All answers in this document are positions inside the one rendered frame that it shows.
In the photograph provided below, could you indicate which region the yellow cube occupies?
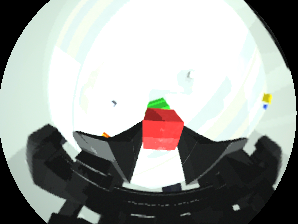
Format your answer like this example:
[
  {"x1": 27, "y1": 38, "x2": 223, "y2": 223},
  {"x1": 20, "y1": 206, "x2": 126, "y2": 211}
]
[{"x1": 262, "y1": 92, "x2": 271, "y2": 104}]

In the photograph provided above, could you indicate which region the red block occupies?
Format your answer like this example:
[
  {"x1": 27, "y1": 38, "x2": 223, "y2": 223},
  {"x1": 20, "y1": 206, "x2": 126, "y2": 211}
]
[{"x1": 142, "y1": 108, "x2": 184, "y2": 151}]

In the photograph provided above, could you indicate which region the green block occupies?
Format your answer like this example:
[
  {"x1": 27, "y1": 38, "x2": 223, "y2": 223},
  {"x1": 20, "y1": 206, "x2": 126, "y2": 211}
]
[
  {"x1": 146, "y1": 97, "x2": 165, "y2": 107},
  {"x1": 146, "y1": 100, "x2": 170, "y2": 109}
]

